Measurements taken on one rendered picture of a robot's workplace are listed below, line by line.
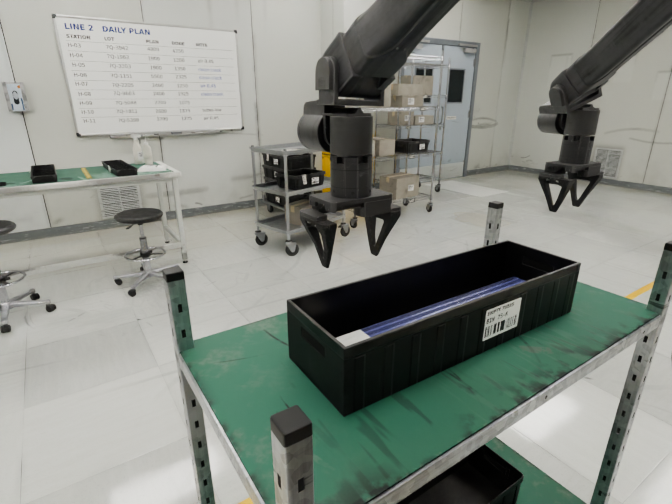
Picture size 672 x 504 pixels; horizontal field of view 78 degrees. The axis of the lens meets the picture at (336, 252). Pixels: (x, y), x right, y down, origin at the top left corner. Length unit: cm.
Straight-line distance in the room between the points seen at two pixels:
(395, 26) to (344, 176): 18
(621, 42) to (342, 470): 75
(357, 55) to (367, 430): 47
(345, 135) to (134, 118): 470
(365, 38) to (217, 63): 495
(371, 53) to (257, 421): 49
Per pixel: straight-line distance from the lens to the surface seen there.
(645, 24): 82
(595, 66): 90
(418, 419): 64
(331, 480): 56
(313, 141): 61
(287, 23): 588
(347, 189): 56
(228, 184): 554
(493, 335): 80
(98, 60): 516
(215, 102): 540
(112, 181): 363
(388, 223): 60
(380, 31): 50
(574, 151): 99
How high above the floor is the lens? 137
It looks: 20 degrees down
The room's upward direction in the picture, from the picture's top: straight up
